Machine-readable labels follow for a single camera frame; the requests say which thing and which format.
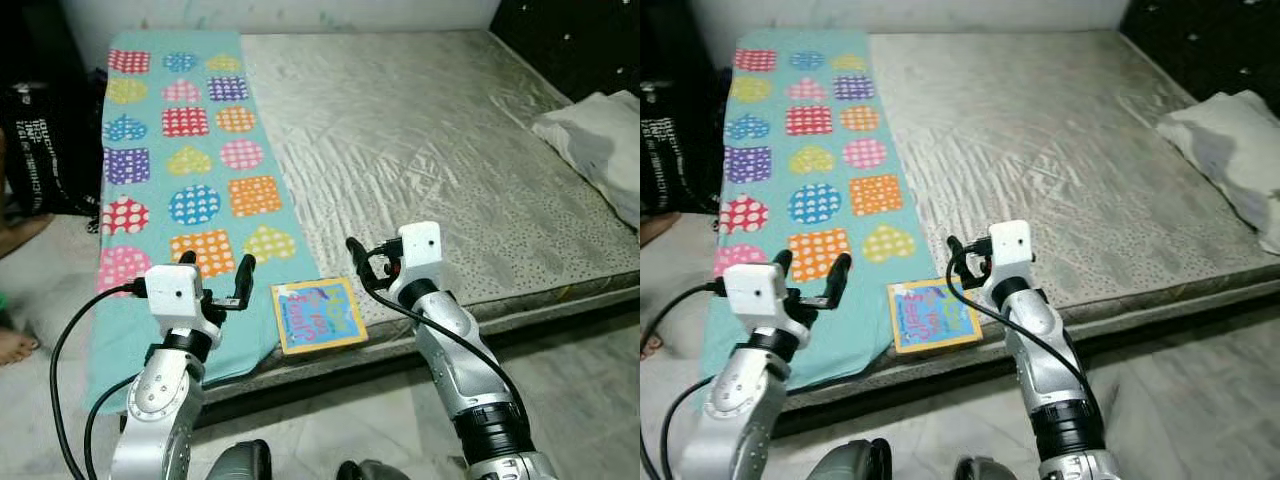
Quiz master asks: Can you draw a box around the yellow bordered children's book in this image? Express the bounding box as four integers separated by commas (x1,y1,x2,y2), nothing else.
885,278,984,355
270,277,370,357

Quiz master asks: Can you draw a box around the grey robot leg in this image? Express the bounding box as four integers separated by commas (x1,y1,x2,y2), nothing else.
955,455,1042,480
805,438,895,480
335,458,412,480
205,438,274,480

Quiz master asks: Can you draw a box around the teal blanket with coloured shapes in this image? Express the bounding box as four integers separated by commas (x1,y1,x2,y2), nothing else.
85,30,302,414
700,28,927,392

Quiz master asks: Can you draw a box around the cream pillow with tree print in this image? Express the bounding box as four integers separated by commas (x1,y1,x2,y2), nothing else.
530,90,641,232
1155,90,1280,257

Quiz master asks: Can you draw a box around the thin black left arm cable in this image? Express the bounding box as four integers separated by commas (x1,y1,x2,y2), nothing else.
84,372,147,480
654,374,722,480

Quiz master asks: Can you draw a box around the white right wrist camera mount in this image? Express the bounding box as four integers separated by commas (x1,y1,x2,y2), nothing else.
985,220,1035,297
385,222,444,302

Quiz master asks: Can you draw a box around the black bag with white lettering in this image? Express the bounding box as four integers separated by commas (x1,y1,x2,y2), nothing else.
0,70,110,220
640,75,737,217

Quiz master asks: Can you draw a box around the grey quilted mattress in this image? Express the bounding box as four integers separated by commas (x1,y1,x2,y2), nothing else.
700,28,1280,402
85,28,641,402

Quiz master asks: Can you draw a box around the black left wrist camera cable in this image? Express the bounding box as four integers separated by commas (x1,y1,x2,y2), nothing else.
49,283,149,480
640,280,727,332

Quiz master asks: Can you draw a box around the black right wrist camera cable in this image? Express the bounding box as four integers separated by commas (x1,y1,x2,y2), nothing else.
944,258,1103,413
353,262,523,423

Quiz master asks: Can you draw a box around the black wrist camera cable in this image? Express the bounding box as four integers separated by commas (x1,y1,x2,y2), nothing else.
353,262,523,423
944,258,1103,413
640,280,727,332
49,283,149,480

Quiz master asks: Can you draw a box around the grey left robot leg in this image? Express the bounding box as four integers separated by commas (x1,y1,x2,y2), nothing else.
205,438,274,480
805,438,895,480

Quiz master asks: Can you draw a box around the black tufted headboard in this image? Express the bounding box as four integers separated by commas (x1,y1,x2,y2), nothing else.
1120,0,1280,117
490,0,641,102

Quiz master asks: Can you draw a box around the grey right robot leg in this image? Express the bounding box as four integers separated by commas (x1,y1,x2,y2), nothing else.
955,455,1042,480
335,458,412,480

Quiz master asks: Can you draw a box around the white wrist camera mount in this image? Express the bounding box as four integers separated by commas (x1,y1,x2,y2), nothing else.
722,263,807,337
985,220,1035,297
143,265,224,337
385,222,444,302

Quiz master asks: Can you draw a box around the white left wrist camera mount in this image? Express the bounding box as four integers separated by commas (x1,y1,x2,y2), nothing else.
143,265,224,337
722,263,807,337

